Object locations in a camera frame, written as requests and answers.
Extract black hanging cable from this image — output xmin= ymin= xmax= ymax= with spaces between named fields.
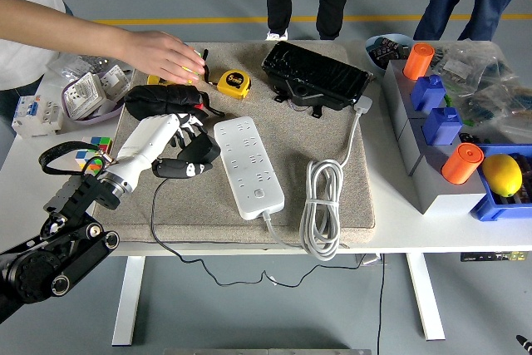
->
xmin=376 ymin=253 xmax=386 ymax=355

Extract black circuit boards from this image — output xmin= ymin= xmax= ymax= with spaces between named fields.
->
xmin=371 ymin=37 xmax=411 ymax=61

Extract blue plastic block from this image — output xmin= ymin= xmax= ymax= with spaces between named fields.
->
xmin=421 ymin=106 xmax=464 ymax=147
xmin=410 ymin=74 xmax=447 ymax=114

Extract white circuit breaker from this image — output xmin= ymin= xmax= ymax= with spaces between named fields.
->
xmin=11 ymin=94 xmax=64 ymax=139

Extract grey-brown mat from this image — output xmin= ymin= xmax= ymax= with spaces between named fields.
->
xmin=93 ymin=41 xmax=377 ymax=246

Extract large yellow tape measure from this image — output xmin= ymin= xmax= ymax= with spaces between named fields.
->
xmin=216 ymin=69 xmax=254 ymax=101

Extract large white socket panel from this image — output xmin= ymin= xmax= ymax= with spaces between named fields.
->
xmin=62 ymin=71 xmax=107 ymax=120

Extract small black parts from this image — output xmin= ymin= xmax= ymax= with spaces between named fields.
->
xmin=459 ymin=132 xmax=490 ymax=148

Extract thin black adapter cord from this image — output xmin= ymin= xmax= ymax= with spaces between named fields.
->
xmin=150 ymin=175 xmax=371 ymax=288

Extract clear bag of screws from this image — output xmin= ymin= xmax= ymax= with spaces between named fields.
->
xmin=45 ymin=53 xmax=134 ymax=81

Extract person's right hand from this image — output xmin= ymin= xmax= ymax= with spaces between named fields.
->
xmin=122 ymin=30 xmax=207 ymax=86

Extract black power adapter plug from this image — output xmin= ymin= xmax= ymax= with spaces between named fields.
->
xmin=178 ymin=132 xmax=221 ymax=165

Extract black table control panel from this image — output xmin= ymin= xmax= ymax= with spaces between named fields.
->
xmin=460 ymin=250 xmax=531 ymax=264

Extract white power strip cable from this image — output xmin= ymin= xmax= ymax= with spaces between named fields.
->
xmin=260 ymin=95 xmax=374 ymax=264

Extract purple tray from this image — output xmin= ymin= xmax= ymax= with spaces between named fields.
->
xmin=61 ymin=71 xmax=126 ymax=123

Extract black fabric pouch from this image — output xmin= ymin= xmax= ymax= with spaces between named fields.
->
xmin=123 ymin=83 xmax=225 ymax=123

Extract grey box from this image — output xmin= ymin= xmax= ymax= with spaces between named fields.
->
xmin=381 ymin=58 xmax=433 ymax=140
xmin=397 ymin=116 xmax=488 ymax=215

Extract black wrapped device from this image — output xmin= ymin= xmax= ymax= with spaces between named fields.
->
xmin=261 ymin=41 xmax=374 ymax=119

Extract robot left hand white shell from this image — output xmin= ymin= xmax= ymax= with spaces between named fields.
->
xmin=111 ymin=112 xmax=214 ymax=186

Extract light blue bowl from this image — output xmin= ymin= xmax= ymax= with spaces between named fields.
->
xmin=364 ymin=33 xmax=416 ymax=73

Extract clear bag of electronic parts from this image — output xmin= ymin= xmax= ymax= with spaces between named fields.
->
xmin=451 ymin=80 xmax=532 ymax=146
xmin=431 ymin=40 xmax=520 ymax=96

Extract orange cylinder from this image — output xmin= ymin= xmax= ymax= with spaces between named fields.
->
xmin=441 ymin=142 xmax=485 ymax=185
xmin=402 ymin=42 xmax=436 ymax=81

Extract white table leg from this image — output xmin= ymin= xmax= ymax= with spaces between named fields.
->
xmin=111 ymin=254 xmax=146 ymax=347
xmin=405 ymin=253 xmax=446 ymax=342

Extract blue plastic bin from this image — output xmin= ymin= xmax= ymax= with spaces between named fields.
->
xmin=470 ymin=142 xmax=532 ymax=223

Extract white power strip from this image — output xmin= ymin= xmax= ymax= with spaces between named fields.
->
xmin=213 ymin=116 xmax=286 ymax=221

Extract yellow lemon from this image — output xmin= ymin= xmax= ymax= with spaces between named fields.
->
xmin=481 ymin=153 xmax=523 ymax=198

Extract small white socket panel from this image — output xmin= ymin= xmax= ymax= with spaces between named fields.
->
xmin=99 ymin=63 xmax=133 ymax=98

